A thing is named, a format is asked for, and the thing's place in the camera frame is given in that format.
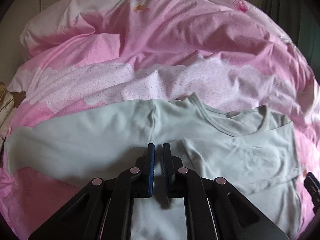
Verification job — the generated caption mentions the light mint long-sleeve shirt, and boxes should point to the light mint long-sleeve shirt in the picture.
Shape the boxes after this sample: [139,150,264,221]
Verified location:
[5,93,301,239]

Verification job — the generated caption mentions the brown plaid folded blanket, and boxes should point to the brown plaid folded blanket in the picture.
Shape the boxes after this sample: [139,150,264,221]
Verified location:
[0,82,26,153]

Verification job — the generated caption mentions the pink floral duvet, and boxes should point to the pink floral duvet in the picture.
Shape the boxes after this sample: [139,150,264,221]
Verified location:
[1,0,319,239]

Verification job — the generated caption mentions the dark green curtain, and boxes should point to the dark green curtain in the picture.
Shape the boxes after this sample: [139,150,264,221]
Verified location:
[261,0,319,69]

